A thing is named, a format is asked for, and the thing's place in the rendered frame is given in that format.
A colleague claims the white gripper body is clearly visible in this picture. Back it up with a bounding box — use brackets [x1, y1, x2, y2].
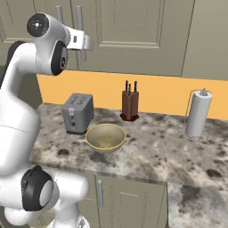
[77, 30, 95, 53]

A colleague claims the olive wide upper cabinet door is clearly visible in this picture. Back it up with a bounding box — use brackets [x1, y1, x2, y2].
[69, 0, 196, 77]

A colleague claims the olive green bowl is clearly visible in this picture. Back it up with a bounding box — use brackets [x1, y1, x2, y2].
[85, 123, 127, 155]

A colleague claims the olive upper cabinet side panel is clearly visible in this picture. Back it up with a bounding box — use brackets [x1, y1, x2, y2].
[181, 0, 228, 81]

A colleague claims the olive lower cabinet door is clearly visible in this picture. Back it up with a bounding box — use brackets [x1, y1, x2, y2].
[94, 175, 168, 228]
[76, 171, 100, 228]

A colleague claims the grey toaster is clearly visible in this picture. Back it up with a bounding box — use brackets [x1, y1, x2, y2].
[61, 92, 95, 136]

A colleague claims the brown knife block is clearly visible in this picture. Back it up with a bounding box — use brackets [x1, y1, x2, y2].
[119, 90, 141, 122]

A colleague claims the white paper towel roll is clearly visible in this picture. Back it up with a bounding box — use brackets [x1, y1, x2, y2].
[184, 89, 214, 138]

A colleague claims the long grey cabinet handle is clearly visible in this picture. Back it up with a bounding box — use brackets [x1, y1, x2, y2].
[75, 4, 87, 62]

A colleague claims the wire paper towel holder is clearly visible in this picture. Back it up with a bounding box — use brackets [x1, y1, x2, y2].
[175, 86, 211, 150]

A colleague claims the grey lower cabinet handle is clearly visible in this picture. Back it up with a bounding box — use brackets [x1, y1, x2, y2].
[97, 179, 105, 208]

